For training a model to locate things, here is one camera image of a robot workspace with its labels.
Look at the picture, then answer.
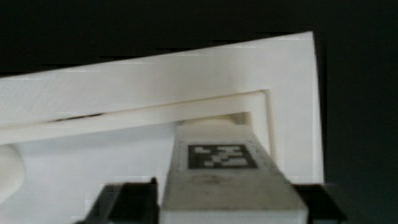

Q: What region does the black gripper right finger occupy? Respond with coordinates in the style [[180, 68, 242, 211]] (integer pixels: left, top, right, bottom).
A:
[[294, 184, 349, 224]]

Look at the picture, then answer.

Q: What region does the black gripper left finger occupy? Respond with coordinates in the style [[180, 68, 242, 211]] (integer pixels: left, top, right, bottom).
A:
[[75, 179, 161, 224]]

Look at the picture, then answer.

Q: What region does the white table leg with tag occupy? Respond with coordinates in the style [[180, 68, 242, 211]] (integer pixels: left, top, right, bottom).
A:
[[161, 118, 308, 224]]

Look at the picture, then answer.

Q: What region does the white square tabletop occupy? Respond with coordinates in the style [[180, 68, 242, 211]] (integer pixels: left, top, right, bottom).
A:
[[0, 33, 324, 224]]

